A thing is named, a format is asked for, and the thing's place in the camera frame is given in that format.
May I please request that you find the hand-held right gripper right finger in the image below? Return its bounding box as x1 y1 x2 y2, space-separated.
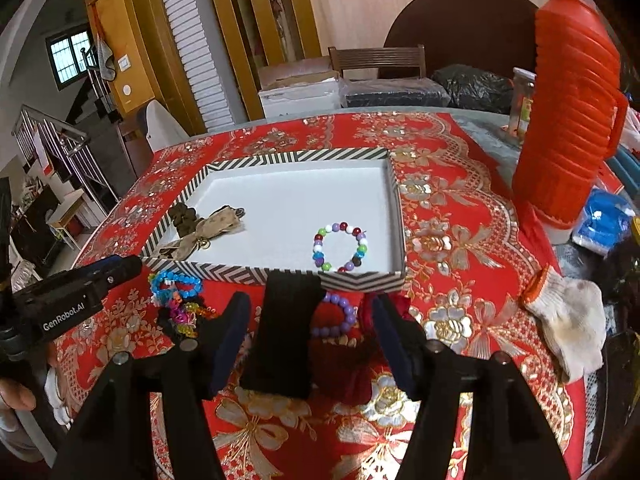
371 292 571 480

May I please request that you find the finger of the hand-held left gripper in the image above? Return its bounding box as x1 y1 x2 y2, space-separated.
75 255 144 288

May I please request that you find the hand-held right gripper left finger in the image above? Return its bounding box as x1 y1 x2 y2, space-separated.
50 291 252 480

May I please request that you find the red satin bow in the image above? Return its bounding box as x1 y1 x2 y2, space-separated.
310 294 417 407

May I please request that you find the blue bead bracelet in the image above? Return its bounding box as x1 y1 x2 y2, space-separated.
149 269 204 307

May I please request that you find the black pouch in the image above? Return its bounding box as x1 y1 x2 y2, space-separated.
240 270 326 402

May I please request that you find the purple bead bracelet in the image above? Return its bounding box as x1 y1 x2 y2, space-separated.
310 291 358 341

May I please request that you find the black scrunchie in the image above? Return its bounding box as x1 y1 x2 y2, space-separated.
157 294 206 326

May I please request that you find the multicolour bead bracelet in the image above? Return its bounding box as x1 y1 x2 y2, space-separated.
312 219 371 274

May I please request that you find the striped cardboard box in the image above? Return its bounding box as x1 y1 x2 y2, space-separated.
141 147 407 294

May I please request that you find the person's left hand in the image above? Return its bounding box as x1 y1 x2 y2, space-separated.
0 377 40 412

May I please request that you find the small wooden desk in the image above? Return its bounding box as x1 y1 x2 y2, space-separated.
46 189 87 242

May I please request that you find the dark brown scrunchie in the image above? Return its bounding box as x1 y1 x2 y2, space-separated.
167 202 202 237

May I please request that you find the beige bow hair clip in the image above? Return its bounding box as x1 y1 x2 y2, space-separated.
159 205 247 262

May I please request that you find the red floral tablecloth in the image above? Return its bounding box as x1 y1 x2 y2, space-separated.
54 110 590 480

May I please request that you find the metal stair railing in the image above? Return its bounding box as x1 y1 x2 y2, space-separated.
12 104 122 207

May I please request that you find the white plastic seat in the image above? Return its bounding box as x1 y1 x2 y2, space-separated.
137 100 191 152

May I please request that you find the white work glove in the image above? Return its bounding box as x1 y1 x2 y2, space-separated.
521 265 609 384

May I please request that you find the hanging grey cloth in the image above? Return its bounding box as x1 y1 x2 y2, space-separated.
94 34 117 82

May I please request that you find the window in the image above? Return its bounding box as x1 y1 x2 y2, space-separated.
45 30 97 87

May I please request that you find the white ribbed panel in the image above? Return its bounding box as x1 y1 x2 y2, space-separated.
151 0 237 134

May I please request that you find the blue packet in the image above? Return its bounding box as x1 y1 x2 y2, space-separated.
571 189 637 259

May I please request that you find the dark wrapped box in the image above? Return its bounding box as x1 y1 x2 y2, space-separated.
340 77 449 109

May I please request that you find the white foam box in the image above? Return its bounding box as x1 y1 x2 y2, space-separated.
257 79 344 119

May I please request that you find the black plastic bag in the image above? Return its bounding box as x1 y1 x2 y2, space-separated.
431 64 516 115

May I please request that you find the dark wooden chair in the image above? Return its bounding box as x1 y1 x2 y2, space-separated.
328 45 427 81

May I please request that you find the orange thermos jug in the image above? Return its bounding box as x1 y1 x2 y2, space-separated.
512 0 631 245

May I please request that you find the round dark brown tabletop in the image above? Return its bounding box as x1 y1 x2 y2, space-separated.
383 0 542 80

